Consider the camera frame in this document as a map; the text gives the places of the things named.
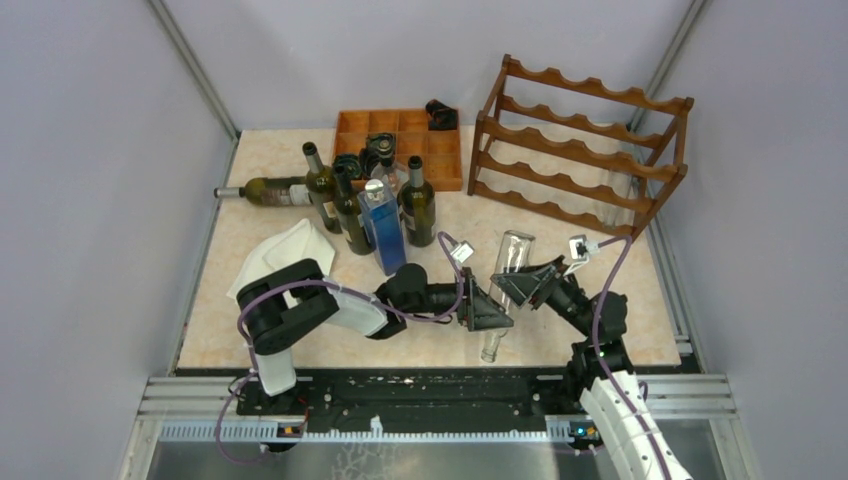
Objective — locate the black part behind tray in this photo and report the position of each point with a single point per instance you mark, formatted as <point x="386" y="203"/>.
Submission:
<point x="440" y="116"/>

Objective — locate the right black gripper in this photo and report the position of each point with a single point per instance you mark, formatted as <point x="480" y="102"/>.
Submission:
<point x="538" y="283"/>

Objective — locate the wooden wine rack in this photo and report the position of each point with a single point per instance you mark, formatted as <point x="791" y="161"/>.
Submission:
<point x="655" y="179"/>

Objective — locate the lying green wine bottle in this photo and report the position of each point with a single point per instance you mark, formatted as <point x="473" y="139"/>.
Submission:
<point x="269" y="192"/>

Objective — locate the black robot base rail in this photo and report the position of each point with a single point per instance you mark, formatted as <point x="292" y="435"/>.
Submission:
<point x="417" y="400"/>

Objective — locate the wooden compartment tray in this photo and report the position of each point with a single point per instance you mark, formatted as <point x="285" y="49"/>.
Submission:
<point x="440" y="151"/>

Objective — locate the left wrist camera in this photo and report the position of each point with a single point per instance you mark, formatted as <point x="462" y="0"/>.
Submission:
<point x="460" y="252"/>

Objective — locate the standing green bottle right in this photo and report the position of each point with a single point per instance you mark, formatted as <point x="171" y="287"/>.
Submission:
<point x="417" y="200"/>

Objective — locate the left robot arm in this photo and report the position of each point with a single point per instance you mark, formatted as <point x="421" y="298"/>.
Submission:
<point x="281" y="308"/>

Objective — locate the black part in tray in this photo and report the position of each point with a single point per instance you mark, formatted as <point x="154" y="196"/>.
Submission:
<point x="379" y="149"/>

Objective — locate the white folded cloth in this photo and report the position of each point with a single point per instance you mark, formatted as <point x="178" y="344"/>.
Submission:
<point x="299" y="242"/>

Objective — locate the blue square glass bottle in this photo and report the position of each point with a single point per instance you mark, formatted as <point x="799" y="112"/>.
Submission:
<point x="381" y="217"/>

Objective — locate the standing green bottle front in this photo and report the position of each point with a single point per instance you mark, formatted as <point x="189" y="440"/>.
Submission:
<point x="349" y="213"/>

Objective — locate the clear glass bottle front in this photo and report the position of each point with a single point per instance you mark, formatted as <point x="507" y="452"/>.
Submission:
<point x="515" y="251"/>

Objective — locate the white cable duct strip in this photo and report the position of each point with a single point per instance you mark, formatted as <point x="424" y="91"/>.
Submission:
<point x="557" y="430"/>

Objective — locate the standing green bottle left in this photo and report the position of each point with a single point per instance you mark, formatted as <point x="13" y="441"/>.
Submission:
<point x="321" y="186"/>

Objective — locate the standing green bottle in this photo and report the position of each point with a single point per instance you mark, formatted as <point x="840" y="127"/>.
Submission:
<point x="349" y="213"/>
<point x="417" y="200"/>
<point x="321" y="186"/>

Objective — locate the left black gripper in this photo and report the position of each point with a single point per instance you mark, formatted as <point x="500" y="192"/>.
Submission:
<point x="478" y="311"/>

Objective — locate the small clear labelled bottle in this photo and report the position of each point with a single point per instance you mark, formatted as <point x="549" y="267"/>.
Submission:
<point x="391" y="173"/>

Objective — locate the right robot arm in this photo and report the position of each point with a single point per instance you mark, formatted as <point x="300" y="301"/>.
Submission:
<point x="600" y="376"/>

